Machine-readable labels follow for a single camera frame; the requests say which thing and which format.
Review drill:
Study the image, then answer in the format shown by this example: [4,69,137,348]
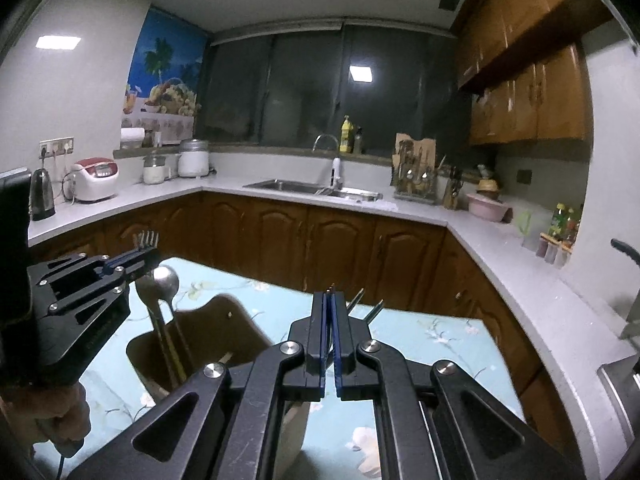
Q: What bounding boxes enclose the white pot with steel lid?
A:
[177,138,210,178]

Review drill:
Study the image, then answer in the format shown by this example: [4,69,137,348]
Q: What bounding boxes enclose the steel spoon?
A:
[151,266,190,386]
[136,280,177,391]

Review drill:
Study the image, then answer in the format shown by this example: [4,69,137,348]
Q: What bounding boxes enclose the floral light blue tablecloth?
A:
[30,257,526,480]

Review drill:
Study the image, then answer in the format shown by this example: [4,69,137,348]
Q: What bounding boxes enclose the knife block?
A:
[442,165,468,210]

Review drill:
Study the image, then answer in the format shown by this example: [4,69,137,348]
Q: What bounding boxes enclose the pink basin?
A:
[467,192,511,222]

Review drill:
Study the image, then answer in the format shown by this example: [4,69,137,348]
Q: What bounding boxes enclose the dark kitchen window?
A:
[197,22,473,161]

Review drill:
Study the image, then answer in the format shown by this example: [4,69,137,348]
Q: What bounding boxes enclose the wooden cutlery rack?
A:
[392,132,438,204]

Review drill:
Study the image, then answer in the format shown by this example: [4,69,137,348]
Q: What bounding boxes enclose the square ceiling light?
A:
[37,35,83,52]

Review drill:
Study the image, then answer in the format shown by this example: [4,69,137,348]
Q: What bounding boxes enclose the steel electric kettle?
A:
[29,167,57,222]

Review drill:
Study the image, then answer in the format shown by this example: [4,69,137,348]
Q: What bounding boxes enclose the steel kitchen sink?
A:
[243,178,383,202]

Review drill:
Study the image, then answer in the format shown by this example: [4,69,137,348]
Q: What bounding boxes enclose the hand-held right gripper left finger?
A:
[66,291,332,480]

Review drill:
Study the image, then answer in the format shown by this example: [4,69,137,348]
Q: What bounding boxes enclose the tropical fruit wall poster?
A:
[121,7,208,142]

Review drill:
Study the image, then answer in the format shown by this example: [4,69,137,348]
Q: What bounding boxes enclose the seasoning bottle rack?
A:
[537,202,583,266]

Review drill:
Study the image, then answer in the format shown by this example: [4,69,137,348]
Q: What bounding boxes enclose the person's left hand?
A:
[0,382,92,461]

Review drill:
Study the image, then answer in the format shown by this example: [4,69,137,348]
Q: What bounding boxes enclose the white kitchen countertop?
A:
[27,172,640,480]

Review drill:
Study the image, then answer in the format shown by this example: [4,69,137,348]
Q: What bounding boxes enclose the white wall socket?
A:
[39,137,76,157]

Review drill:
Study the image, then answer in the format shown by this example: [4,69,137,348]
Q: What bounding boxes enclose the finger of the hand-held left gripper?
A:
[27,247,162,291]
[45,259,163,328]

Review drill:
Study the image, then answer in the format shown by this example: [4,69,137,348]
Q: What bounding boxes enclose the steel fork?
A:
[131,230,162,253]

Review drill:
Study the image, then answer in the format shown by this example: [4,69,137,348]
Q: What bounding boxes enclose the yellow and brown bowl stack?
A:
[475,164,501,196]

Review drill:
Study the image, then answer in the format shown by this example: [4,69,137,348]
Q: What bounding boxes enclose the wooden wall cabinets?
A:
[452,0,616,146]

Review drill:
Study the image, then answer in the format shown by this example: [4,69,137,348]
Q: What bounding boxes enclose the wooden utensil holder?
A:
[125,294,311,463]

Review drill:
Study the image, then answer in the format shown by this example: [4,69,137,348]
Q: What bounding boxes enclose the white and red rice cooker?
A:
[70,157,121,203]

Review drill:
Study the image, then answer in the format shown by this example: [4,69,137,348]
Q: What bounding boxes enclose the black handled pan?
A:
[611,239,640,266]

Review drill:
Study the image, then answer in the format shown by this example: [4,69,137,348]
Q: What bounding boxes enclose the wooden base cabinets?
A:
[30,189,596,456]

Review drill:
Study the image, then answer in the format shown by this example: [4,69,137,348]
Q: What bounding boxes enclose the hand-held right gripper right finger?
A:
[330,291,588,480]

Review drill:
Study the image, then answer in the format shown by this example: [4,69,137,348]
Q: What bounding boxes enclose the white jar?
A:
[142,155,171,185]

